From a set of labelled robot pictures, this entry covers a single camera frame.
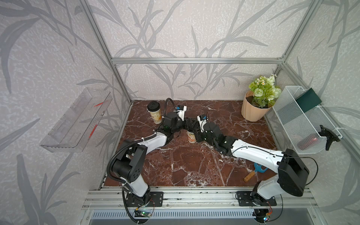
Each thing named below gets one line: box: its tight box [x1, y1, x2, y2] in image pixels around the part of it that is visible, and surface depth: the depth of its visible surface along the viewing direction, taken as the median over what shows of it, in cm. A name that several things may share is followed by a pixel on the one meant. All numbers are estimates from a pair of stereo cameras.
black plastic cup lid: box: [147, 101, 161, 112], surface depth 96 cm
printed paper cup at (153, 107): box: [147, 100, 163, 125], surface depth 96 cm
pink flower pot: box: [240, 90, 272, 122], surface depth 100 cm
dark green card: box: [295, 87, 323, 113], surface depth 72 cm
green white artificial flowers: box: [248, 73, 282, 109], surface depth 90 cm
